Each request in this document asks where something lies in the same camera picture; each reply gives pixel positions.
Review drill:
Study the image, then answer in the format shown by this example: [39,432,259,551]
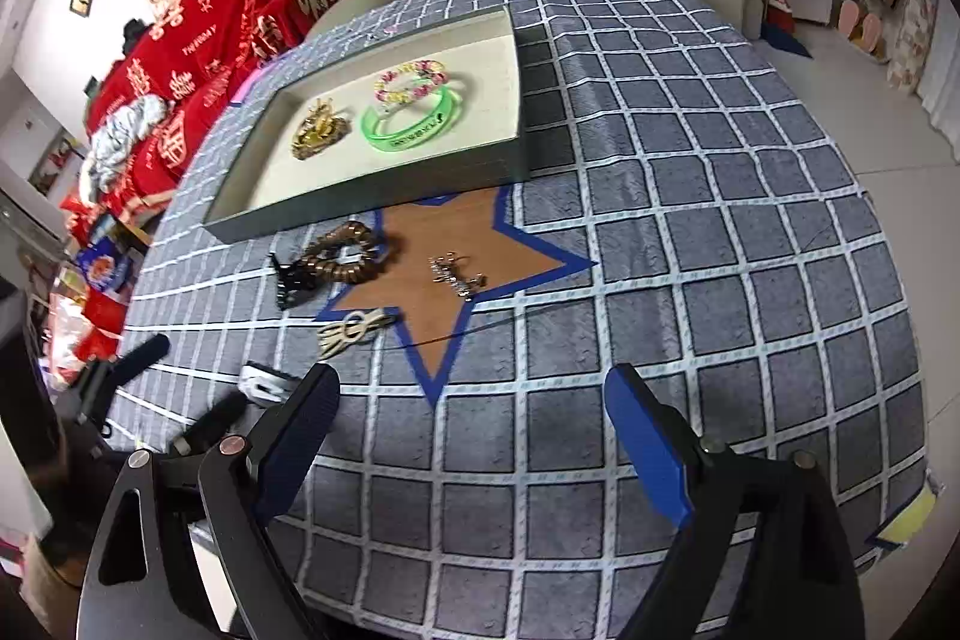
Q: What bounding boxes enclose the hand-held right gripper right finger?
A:
[603,364,865,640]

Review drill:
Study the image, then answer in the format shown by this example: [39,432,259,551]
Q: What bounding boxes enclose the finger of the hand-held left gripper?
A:
[175,391,249,454]
[112,334,173,387]

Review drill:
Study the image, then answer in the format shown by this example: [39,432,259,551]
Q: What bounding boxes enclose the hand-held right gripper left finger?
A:
[75,362,343,640]

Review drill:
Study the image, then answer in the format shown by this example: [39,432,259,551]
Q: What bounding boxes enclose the brown braided hair band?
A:
[291,119,354,163]

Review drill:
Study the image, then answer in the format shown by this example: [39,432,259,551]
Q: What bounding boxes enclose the green plastic bracelet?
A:
[360,81,467,153]

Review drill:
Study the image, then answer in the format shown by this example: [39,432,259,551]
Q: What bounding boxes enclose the colourful bead bracelet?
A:
[373,58,452,106]

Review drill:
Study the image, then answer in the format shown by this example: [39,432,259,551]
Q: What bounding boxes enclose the red gift bags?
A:
[73,289,130,361]

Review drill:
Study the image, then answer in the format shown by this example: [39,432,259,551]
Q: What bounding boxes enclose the blue printed box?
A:
[74,238,137,294]

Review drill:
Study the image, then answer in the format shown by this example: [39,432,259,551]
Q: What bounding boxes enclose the beige hair clip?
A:
[316,308,399,358]

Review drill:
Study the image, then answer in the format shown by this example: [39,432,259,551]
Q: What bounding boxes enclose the black hair claw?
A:
[270,253,324,312]

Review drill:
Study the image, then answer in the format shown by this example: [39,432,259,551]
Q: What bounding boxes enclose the grey checked tablecloth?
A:
[116,0,940,635]

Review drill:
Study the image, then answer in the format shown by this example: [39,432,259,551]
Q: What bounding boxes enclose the silver rhinestone hair clip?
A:
[428,249,489,304]

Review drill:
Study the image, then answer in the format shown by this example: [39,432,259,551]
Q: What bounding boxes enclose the pile of light clothes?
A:
[78,93,168,199]

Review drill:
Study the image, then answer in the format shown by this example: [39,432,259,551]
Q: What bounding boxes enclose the dark clothes heap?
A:
[120,17,152,61]

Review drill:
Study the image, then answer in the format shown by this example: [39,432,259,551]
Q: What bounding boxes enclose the red printed sofa blanket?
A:
[81,0,392,215]

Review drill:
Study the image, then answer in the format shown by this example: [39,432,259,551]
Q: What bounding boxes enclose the slipper rack with slippers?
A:
[835,0,909,65]

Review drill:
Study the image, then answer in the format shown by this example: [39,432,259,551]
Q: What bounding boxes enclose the patterned floral bag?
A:
[888,0,943,95]

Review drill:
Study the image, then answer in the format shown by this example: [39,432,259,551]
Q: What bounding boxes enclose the brown spiral hair tie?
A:
[300,220,395,286]

